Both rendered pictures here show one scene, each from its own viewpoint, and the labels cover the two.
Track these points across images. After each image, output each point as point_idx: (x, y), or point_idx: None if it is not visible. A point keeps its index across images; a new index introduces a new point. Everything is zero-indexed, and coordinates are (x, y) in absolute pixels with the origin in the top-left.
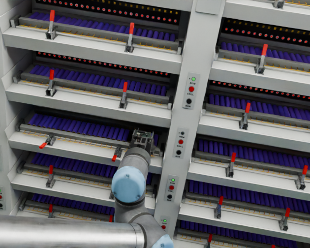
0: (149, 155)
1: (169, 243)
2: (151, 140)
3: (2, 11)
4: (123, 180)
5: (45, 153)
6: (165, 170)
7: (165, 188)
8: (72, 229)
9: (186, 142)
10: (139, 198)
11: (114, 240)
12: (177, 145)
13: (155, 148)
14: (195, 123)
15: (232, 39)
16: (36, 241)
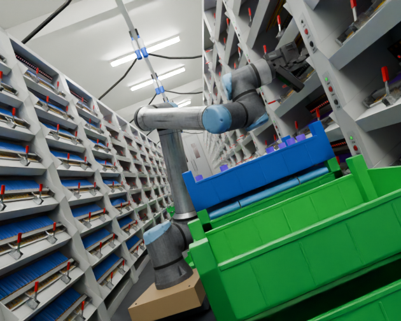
0: (291, 64)
1: (211, 107)
2: (281, 48)
3: (243, 30)
4: (222, 83)
5: (286, 111)
6: (319, 73)
7: (330, 94)
8: (175, 108)
9: (309, 27)
10: (228, 91)
11: (188, 111)
12: (307, 37)
13: None
14: (301, 2)
15: None
16: (162, 113)
